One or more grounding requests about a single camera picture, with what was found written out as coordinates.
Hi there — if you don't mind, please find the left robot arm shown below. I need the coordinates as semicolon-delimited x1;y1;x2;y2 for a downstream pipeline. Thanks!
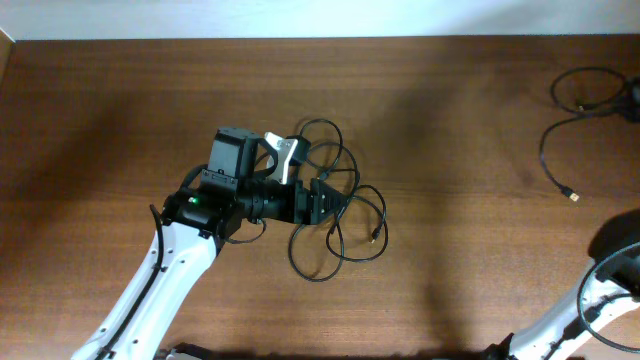
73;127;346;359

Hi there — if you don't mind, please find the black base block left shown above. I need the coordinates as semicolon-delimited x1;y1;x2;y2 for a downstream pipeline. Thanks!
158;343;215;360

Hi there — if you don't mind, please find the thick black usb cable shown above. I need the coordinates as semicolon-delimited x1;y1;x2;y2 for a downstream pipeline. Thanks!
538;66;640;203

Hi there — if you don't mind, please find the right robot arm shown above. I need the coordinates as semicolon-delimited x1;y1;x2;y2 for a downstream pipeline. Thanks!
481;209;639;360

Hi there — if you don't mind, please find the thin black usb cable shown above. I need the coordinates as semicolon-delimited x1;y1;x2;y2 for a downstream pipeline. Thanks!
287;117;390;283

